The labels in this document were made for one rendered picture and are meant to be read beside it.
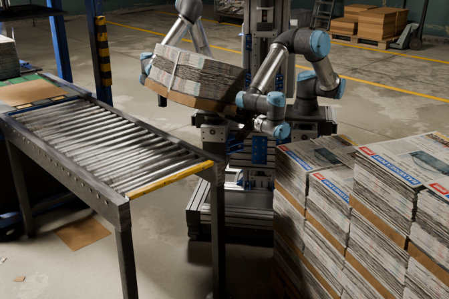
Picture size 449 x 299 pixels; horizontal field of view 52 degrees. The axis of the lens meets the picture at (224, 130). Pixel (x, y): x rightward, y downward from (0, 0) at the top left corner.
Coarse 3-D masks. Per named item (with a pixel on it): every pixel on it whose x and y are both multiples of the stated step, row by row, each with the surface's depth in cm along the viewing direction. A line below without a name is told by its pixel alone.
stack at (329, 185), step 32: (288, 160) 203; (320, 160) 198; (352, 160) 198; (288, 192) 209; (320, 192) 182; (288, 224) 213; (352, 224) 164; (288, 256) 220; (320, 256) 188; (384, 256) 150; (288, 288) 224; (320, 288) 193; (352, 288) 169; (416, 288) 138; (448, 288) 125
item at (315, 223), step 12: (312, 216) 191; (276, 228) 226; (324, 228) 183; (288, 240) 216; (336, 240) 175; (300, 252) 206; (348, 252) 169; (276, 264) 234; (360, 264) 163; (372, 276) 157; (384, 288) 151
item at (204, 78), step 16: (192, 64) 202; (208, 64) 199; (224, 64) 206; (192, 80) 200; (208, 80) 200; (224, 80) 207; (240, 80) 214; (192, 96) 200; (208, 96) 202; (224, 96) 210
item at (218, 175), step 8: (80, 96) 292; (88, 96) 291; (96, 104) 277; (104, 104) 277; (112, 112) 264; (120, 112) 264; (128, 120) 253; (136, 120) 252; (144, 128) 242; (152, 128) 241; (160, 136) 232; (168, 136) 231; (184, 144) 222; (192, 152) 215; (200, 152) 213; (208, 152) 213; (216, 160) 206; (224, 160) 206; (208, 168) 208; (216, 168) 204; (224, 168) 207; (200, 176) 215; (208, 176) 210; (216, 176) 206; (224, 176) 209; (216, 184) 207
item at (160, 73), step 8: (160, 48) 218; (168, 48) 213; (176, 48) 223; (160, 56) 218; (168, 56) 213; (200, 56) 226; (160, 64) 217; (168, 64) 213; (152, 72) 221; (160, 72) 217; (168, 72) 212; (152, 80) 221; (160, 80) 216
